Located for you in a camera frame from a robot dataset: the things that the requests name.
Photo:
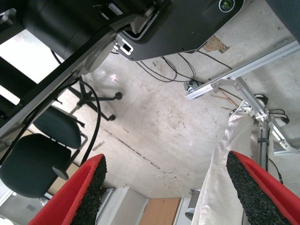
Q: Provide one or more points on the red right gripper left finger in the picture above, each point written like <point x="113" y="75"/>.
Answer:
<point x="65" y="199"/>

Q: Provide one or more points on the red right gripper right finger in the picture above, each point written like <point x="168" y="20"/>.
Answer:
<point x="262" y="199"/>

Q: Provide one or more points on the black robot base with lens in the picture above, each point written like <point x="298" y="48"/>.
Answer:
<point x="175" y="28"/>

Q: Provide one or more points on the dark office chair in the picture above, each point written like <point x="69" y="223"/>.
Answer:
<point x="35" y="164"/>

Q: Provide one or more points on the white trouser leg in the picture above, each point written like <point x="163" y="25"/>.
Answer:
<point x="218" y="175"/>

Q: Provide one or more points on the white cabinet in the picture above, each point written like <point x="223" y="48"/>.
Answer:
<point x="126" y="206"/>

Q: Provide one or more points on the grey round bin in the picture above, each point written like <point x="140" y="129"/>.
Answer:
<point x="192" y="206"/>

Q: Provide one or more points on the white black sneaker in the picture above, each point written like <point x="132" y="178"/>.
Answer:
<point x="281" y="118"/>
<point x="260" y="99"/>

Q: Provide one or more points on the black cylinder housing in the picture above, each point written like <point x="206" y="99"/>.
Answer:
<point x="58" y="23"/>

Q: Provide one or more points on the dark grey table cloth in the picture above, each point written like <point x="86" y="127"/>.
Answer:
<point x="288" y="14"/>

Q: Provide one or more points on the aluminium profile frame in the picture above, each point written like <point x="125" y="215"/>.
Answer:
<point x="234" y="75"/>

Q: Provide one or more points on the black beam frame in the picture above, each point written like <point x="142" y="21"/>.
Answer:
<point x="70" y="70"/>

